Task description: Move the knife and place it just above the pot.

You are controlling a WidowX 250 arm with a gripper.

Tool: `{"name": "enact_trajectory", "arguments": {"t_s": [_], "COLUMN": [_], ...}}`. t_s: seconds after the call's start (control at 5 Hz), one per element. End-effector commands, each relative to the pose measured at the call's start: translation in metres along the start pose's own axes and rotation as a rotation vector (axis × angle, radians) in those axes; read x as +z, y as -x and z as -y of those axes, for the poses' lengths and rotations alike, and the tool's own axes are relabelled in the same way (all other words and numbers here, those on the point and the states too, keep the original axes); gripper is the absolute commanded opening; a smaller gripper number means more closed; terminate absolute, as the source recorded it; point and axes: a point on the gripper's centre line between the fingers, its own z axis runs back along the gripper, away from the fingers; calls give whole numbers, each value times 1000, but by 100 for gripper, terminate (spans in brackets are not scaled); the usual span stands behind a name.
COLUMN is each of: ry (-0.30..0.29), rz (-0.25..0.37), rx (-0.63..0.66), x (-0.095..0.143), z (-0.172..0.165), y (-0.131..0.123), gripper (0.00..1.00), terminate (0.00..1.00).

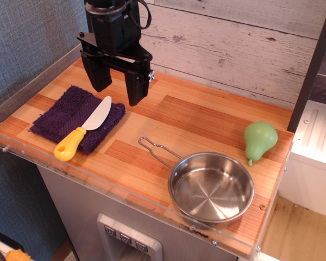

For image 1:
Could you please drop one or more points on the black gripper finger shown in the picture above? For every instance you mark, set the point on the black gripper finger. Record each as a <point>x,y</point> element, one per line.
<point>97,72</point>
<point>137,87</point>

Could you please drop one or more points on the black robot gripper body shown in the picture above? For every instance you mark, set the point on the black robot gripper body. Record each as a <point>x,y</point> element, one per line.
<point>115,33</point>

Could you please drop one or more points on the yellow handled toy knife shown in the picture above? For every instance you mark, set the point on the yellow handled toy knife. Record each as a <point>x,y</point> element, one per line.
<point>67,147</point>

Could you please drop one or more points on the stainless steel pot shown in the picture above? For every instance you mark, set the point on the stainless steel pot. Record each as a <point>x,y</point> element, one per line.
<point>211,189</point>

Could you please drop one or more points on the purple folded towel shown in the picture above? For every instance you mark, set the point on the purple folded towel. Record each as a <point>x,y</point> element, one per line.
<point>70,111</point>

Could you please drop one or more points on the clear acrylic edge guard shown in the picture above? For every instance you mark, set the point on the clear acrylic edge guard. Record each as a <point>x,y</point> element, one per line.
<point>139,170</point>

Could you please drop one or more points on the green plastic pear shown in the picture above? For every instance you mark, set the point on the green plastic pear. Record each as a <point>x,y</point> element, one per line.
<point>259,138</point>

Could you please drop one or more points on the grey toy fridge cabinet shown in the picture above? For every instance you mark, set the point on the grey toy fridge cabinet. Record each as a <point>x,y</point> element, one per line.
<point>78,206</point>

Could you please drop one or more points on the silver dispenser panel with buttons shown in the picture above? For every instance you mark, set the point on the silver dispenser panel with buttons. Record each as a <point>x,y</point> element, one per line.
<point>122,242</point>

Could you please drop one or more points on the orange object bottom left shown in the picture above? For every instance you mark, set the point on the orange object bottom left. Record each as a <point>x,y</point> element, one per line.
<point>17,255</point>

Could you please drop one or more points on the dark vertical post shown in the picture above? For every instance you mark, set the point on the dark vertical post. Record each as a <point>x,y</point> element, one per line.
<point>312,72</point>

